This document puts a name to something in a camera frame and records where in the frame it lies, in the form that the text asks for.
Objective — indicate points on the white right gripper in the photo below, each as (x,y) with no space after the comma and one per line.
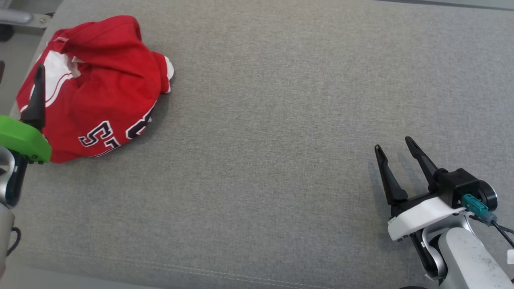
(421,214)

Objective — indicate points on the teal right camera connector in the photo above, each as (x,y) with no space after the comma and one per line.
(476,204)

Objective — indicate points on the silver metal bracket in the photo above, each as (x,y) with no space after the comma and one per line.
(24,18)

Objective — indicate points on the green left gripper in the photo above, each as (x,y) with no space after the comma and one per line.
(24,138)

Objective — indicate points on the black caster wheel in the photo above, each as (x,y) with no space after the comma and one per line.
(5,32)

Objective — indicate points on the red Bulls jersey shirt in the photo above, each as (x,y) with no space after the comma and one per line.
(64,132)

